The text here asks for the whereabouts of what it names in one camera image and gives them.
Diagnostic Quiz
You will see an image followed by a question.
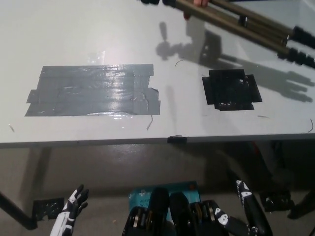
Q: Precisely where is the black floor tape patch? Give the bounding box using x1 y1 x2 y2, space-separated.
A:
33 197 66 220
259 190 292 212

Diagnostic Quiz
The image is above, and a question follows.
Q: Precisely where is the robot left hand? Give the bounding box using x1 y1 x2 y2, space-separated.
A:
62 184 90 223

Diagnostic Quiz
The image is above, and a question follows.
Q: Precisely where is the black table leg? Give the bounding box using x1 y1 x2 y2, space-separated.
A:
0 190 37 229

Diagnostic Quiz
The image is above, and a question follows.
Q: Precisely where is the small black tape strip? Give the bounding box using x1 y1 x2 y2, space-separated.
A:
167 134 188 144

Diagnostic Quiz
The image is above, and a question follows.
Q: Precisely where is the bronze and black camera tripod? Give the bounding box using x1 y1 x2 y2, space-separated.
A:
141 0 315 67

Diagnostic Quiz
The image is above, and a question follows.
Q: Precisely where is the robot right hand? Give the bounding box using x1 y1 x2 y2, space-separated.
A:
210 180 273 236

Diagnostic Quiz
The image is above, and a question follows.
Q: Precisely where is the teal cardboard box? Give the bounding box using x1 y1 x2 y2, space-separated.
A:
127 181 201 222

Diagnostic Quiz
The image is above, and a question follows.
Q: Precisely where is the clear tape piece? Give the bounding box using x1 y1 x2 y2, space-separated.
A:
87 50 105 64

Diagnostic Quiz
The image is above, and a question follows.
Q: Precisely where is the grey duct tape patch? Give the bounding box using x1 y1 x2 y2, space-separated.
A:
24 63 161 117

